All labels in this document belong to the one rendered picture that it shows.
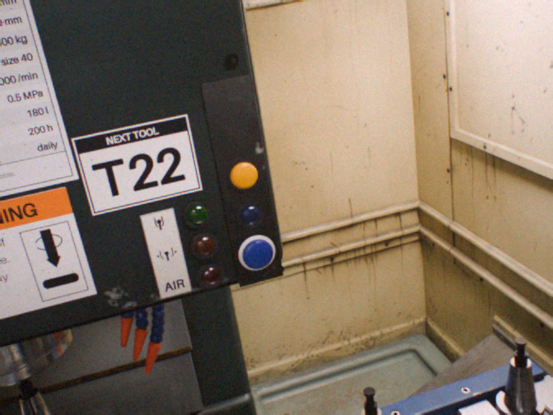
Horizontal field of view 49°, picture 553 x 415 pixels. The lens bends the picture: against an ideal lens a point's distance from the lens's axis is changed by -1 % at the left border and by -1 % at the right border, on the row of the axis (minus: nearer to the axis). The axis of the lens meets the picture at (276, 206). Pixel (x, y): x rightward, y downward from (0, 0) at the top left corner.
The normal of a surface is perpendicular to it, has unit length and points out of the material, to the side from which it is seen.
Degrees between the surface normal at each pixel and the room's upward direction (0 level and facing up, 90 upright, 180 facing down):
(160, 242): 90
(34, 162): 90
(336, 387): 0
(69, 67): 90
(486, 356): 24
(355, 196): 90
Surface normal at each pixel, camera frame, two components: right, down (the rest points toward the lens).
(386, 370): -0.15, -0.91
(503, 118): -0.95, 0.24
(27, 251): 0.28, 0.33
